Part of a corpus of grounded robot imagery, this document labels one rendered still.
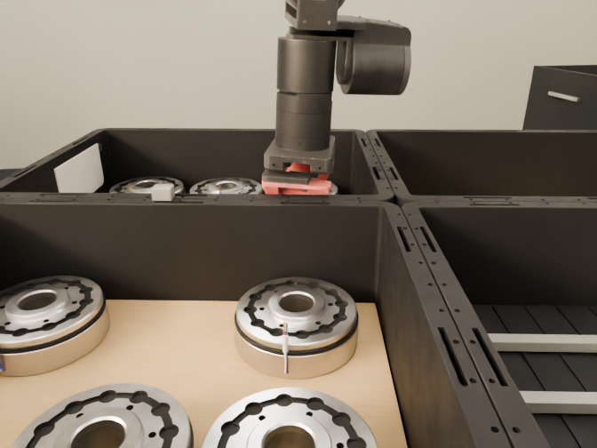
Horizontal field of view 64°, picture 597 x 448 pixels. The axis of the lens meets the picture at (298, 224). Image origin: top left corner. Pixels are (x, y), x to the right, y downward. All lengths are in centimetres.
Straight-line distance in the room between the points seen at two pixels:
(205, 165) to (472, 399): 58
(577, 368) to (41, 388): 41
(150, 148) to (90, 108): 290
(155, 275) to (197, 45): 308
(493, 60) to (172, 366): 380
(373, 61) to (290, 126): 10
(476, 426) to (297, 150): 33
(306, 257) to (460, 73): 355
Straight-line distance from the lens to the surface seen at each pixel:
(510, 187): 80
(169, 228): 46
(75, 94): 366
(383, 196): 46
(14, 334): 44
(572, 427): 40
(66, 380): 43
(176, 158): 76
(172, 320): 46
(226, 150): 74
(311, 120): 48
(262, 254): 45
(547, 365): 45
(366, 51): 49
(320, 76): 47
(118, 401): 34
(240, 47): 351
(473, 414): 23
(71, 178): 68
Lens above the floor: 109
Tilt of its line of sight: 24 degrees down
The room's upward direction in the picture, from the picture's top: straight up
